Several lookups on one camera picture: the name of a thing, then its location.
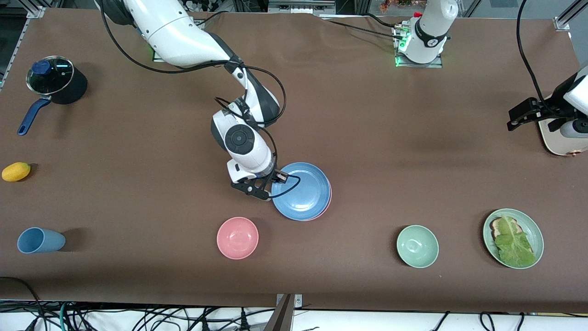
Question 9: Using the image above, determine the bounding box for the dark table post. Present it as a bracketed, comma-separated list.
[264, 294, 294, 331]

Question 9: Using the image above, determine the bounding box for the blue cup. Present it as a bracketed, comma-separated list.
[17, 227, 66, 254]

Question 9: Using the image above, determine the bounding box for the bread slice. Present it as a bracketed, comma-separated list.
[490, 217, 522, 240]

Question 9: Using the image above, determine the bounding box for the aluminium frame profile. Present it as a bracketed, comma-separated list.
[0, 0, 46, 90]
[554, 0, 588, 32]

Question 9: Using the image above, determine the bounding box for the metal table bracket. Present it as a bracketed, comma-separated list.
[276, 294, 304, 308]

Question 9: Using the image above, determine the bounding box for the green lettuce leaf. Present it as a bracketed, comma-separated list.
[494, 215, 537, 268]

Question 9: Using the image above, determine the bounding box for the black pot with blue handle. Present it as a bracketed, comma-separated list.
[17, 55, 88, 136]

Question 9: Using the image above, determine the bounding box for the blue plate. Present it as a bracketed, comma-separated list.
[271, 162, 330, 221]

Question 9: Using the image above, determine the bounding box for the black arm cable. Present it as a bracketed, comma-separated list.
[517, 0, 559, 111]
[99, 0, 301, 199]

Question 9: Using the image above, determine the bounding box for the yellow lemon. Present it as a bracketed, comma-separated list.
[1, 162, 31, 182]

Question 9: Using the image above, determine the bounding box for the colourful toy food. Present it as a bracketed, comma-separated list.
[379, 0, 428, 12]

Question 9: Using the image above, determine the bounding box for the green bowl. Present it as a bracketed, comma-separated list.
[396, 224, 439, 268]

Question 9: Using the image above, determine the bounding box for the green plate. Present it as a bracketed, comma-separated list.
[482, 208, 544, 269]

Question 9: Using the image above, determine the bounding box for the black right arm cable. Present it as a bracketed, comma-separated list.
[99, 0, 301, 199]

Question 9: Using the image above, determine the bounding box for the cream white toaster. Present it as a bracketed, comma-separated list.
[538, 117, 588, 157]

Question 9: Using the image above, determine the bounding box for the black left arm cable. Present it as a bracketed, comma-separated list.
[517, 0, 559, 111]

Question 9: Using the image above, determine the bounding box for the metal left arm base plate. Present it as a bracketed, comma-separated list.
[394, 25, 444, 68]

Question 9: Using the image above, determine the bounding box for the grey metal box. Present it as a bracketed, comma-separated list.
[269, 0, 336, 14]

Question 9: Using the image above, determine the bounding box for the pink bowl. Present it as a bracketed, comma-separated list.
[216, 217, 259, 260]

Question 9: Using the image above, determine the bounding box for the pink plate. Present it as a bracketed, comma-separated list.
[276, 177, 332, 222]

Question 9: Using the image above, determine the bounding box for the glass pot lid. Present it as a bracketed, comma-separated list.
[26, 56, 74, 95]

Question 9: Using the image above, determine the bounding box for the black base cable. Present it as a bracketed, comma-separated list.
[365, 13, 402, 28]
[195, 11, 226, 28]
[322, 18, 405, 40]

